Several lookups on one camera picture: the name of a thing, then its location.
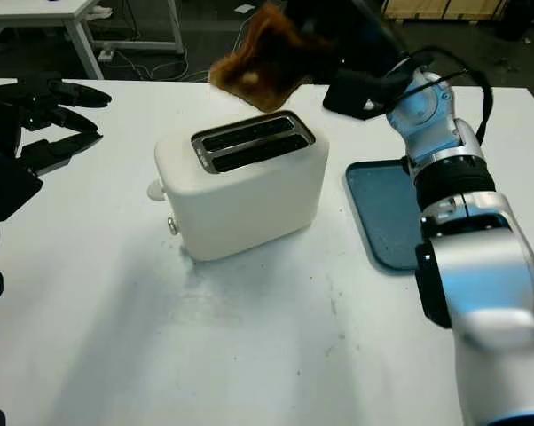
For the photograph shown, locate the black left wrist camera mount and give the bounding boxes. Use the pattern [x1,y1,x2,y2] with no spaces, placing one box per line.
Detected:
[0,152,44,224]

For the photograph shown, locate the tangled floor cables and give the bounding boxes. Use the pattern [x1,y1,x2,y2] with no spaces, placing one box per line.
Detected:
[111,42,215,84]

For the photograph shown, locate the browned toast slice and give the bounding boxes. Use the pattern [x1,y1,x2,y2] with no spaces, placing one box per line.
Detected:
[208,3,335,114]

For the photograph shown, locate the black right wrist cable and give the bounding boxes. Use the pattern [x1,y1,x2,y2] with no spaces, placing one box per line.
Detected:
[395,45,495,146]

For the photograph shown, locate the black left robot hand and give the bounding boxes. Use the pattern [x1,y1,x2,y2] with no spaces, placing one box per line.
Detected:
[0,70,114,176]

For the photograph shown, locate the blue plastic tray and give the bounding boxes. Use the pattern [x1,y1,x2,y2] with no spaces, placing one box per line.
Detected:
[344,159,424,272]

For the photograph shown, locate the wooden crate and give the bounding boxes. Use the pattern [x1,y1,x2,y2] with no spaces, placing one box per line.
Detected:
[381,0,507,21]

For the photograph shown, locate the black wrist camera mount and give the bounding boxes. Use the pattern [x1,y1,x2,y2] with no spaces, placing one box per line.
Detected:
[322,66,400,122]
[0,152,44,224]

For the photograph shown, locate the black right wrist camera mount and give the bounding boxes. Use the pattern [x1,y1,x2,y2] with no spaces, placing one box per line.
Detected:
[322,66,400,122]

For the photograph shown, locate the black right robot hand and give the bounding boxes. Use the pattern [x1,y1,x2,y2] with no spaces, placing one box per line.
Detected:
[284,0,411,85]

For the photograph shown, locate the black bin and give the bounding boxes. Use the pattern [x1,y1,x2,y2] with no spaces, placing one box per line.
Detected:
[497,0,534,43]

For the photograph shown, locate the cream two-slot toaster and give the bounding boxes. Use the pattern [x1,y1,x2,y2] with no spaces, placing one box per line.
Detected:
[145,109,330,263]

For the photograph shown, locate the white desk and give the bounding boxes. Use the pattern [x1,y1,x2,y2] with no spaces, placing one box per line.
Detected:
[0,0,184,82]

